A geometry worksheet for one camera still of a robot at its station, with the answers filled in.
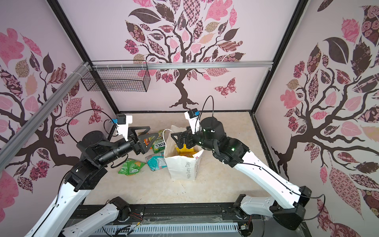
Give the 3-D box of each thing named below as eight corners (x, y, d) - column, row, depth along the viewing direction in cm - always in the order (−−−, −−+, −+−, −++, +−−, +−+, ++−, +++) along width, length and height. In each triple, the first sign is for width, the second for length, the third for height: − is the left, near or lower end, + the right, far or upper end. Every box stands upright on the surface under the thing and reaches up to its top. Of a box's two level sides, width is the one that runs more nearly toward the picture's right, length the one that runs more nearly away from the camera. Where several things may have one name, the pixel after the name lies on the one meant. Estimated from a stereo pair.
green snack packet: (122, 174, 88) (118, 170, 84) (130, 160, 94) (127, 157, 90) (136, 178, 86) (133, 175, 82) (144, 164, 92) (142, 161, 88)
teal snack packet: (149, 173, 89) (148, 170, 86) (147, 159, 95) (145, 156, 92) (167, 167, 91) (166, 164, 88) (164, 154, 97) (163, 151, 94)
